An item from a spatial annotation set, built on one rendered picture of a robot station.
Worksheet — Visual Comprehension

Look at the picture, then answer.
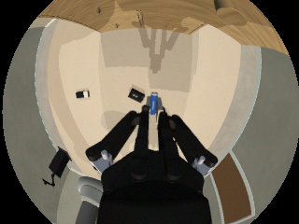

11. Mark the small wooden chest of drawers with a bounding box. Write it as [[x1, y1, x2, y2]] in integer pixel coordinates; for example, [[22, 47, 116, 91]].
[[37, 0, 207, 35]]

